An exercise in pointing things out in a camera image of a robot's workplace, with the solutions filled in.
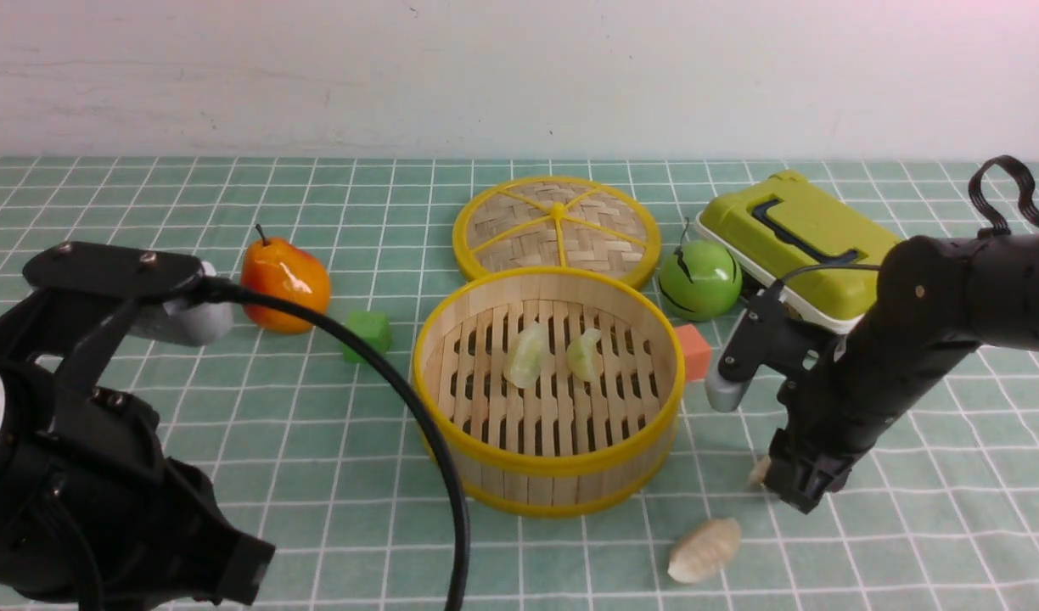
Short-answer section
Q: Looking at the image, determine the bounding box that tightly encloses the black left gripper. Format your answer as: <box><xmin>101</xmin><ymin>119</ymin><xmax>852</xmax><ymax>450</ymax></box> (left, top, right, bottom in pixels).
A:
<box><xmin>0</xmin><ymin>241</ymin><xmax>275</xmax><ymax>608</ymax></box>

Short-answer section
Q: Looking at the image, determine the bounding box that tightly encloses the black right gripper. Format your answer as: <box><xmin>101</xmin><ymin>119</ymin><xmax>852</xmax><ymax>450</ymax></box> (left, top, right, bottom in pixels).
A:
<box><xmin>763</xmin><ymin>429</ymin><xmax>856</xmax><ymax>515</ymax></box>

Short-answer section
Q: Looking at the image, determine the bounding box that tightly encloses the beige dumpling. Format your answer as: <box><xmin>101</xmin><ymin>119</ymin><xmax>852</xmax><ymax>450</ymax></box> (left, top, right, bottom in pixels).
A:
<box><xmin>667</xmin><ymin>519</ymin><xmax>742</xmax><ymax>584</ymax></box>
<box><xmin>747</xmin><ymin>455</ymin><xmax>772</xmax><ymax>487</ymax></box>

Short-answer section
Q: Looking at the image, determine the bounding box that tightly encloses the beige dumpling front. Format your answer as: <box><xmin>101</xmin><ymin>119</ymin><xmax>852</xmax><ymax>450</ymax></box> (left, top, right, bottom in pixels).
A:
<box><xmin>667</xmin><ymin>519</ymin><xmax>742</xmax><ymax>584</ymax></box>

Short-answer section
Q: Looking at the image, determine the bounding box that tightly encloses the pale green dumpling front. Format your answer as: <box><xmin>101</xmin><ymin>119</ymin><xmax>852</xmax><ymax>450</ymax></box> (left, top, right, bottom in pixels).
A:
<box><xmin>566</xmin><ymin>328</ymin><xmax>602</xmax><ymax>383</ymax></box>

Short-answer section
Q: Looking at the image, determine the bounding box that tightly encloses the pale green dumpling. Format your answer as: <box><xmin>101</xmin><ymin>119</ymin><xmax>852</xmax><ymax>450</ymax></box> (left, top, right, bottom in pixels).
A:
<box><xmin>566</xmin><ymin>328</ymin><xmax>602</xmax><ymax>383</ymax></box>
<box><xmin>503</xmin><ymin>321</ymin><xmax>549</xmax><ymax>390</ymax></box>

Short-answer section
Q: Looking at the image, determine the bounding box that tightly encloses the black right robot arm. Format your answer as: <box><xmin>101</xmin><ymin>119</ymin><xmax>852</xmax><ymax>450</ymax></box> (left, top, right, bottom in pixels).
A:
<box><xmin>764</xmin><ymin>233</ymin><xmax>1039</xmax><ymax>513</ymax></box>

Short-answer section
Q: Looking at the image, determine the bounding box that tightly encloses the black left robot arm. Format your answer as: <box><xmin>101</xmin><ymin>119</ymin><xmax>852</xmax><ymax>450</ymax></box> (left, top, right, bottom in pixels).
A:
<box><xmin>0</xmin><ymin>241</ymin><xmax>275</xmax><ymax>610</ymax></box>

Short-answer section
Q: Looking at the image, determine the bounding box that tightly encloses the bamboo steamer tray yellow rim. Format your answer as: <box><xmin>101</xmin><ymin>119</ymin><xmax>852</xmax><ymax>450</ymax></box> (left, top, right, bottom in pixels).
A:
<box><xmin>412</xmin><ymin>266</ymin><xmax>685</xmax><ymax>519</ymax></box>

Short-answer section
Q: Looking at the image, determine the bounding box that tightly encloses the woven bamboo steamer lid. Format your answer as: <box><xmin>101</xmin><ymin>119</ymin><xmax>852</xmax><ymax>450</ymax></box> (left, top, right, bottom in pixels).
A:
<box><xmin>451</xmin><ymin>177</ymin><xmax>662</xmax><ymax>289</ymax></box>

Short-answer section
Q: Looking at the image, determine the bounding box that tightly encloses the orange foam cube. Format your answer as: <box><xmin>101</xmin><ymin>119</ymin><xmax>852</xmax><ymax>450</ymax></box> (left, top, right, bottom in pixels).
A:
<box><xmin>675</xmin><ymin>324</ymin><xmax>712</xmax><ymax>384</ymax></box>

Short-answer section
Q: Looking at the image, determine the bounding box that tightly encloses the green toy apple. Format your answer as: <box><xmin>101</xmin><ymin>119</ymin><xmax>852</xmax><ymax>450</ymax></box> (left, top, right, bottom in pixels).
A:
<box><xmin>655</xmin><ymin>220</ymin><xmax>744</xmax><ymax>322</ymax></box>

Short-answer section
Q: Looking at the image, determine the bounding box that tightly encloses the green lidded white box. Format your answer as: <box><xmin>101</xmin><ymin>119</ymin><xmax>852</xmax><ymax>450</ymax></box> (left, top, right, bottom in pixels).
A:
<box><xmin>694</xmin><ymin>170</ymin><xmax>900</xmax><ymax>335</ymax></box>

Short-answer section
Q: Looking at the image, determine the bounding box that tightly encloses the red orange toy pear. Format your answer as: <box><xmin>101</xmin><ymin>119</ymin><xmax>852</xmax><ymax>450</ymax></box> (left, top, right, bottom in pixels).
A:
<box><xmin>239</xmin><ymin>223</ymin><xmax>332</xmax><ymax>335</ymax></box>

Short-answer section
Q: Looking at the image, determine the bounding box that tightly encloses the green foam cube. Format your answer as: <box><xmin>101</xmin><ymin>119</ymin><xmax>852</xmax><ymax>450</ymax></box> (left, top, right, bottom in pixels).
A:
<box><xmin>341</xmin><ymin>311</ymin><xmax>392</xmax><ymax>357</ymax></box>

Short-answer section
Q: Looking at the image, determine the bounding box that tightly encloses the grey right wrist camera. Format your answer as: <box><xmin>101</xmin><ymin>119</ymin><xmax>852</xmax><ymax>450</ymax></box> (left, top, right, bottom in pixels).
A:
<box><xmin>705</xmin><ymin>307</ymin><xmax>783</xmax><ymax>413</ymax></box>

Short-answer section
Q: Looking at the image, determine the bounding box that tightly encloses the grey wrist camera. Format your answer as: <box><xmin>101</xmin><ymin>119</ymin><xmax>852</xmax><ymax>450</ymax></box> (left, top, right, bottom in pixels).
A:
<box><xmin>705</xmin><ymin>307</ymin><xmax>783</xmax><ymax>413</ymax></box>
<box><xmin>128</xmin><ymin>298</ymin><xmax>233</xmax><ymax>347</ymax></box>

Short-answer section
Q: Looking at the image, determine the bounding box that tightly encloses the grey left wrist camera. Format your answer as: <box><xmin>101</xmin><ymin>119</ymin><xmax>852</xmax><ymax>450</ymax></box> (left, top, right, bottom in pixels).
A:
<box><xmin>128</xmin><ymin>298</ymin><xmax>233</xmax><ymax>347</ymax></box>

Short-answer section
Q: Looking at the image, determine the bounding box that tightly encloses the black left camera cable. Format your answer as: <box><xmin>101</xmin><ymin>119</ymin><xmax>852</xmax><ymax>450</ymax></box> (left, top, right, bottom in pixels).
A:
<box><xmin>199</xmin><ymin>276</ymin><xmax>472</xmax><ymax>611</ymax></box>

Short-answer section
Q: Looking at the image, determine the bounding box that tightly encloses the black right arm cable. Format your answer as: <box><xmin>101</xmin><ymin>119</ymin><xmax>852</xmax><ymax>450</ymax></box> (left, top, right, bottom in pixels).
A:
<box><xmin>774</xmin><ymin>155</ymin><xmax>1039</xmax><ymax>294</ymax></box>

